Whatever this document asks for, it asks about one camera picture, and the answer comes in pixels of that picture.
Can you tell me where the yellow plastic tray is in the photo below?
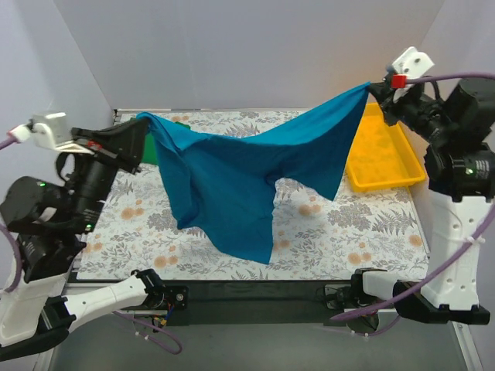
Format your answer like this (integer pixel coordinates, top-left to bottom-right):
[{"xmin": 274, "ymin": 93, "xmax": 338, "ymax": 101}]
[{"xmin": 346, "ymin": 103, "xmax": 426, "ymax": 192}]

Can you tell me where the blue t shirt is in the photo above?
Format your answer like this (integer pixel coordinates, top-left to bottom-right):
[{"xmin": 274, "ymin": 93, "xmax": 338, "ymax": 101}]
[{"xmin": 143, "ymin": 85, "xmax": 368, "ymax": 264}]

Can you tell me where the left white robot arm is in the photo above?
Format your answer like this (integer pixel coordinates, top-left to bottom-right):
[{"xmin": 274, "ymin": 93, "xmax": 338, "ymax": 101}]
[{"xmin": 1, "ymin": 113, "xmax": 165, "ymax": 360}]

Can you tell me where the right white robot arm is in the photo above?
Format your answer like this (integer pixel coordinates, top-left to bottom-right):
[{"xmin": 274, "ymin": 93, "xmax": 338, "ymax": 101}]
[{"xmin": 349, "ymin": 73, "xmax": 494, "ymax": 325}]

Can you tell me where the folded green t shirt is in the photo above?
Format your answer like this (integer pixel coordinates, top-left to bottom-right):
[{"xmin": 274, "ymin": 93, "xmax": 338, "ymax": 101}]
[{"xmin": 142, "ymin": 121, "xmax": 190, "ymax": 165}]

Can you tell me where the floral table mat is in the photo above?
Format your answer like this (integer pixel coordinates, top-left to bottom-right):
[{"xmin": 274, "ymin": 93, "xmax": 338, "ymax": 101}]
[{"xmin": 77, "ymin": 110, "xmax": 442, "ymax": 281}]

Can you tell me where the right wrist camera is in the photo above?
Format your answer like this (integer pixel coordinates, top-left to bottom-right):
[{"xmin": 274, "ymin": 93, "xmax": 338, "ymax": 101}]
[{"xmin": 387, "ymin": 46, "xmax": 435, "ymax": 89}]

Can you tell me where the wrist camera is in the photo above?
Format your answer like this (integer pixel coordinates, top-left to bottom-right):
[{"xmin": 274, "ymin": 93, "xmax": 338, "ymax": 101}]
[
  {"xmin": 10, "ymin": 111, "xmax": 96, "ymax": 155},
  {"xmin": 387, "ymin": 46, "xmax": 435, "ymax": 89}
]

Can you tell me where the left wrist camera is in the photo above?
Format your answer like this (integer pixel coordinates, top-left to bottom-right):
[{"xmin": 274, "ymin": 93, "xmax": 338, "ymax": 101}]
[{"xmin": 10, "ymin": 111, "xmax": 96, "ymax": 155}]

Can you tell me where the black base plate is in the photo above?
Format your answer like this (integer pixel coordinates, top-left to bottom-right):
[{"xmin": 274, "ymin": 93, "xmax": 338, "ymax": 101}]
[{"xmin": 129, "ymin": 280, "xmax": 374, "ymax": 326}]

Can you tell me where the aluminium frame rail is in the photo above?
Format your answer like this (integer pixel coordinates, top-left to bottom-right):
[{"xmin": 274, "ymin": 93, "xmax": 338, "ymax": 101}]
[{"xmin": 34, "ymin": 281, "xmax": 484, "ymax": 371}]

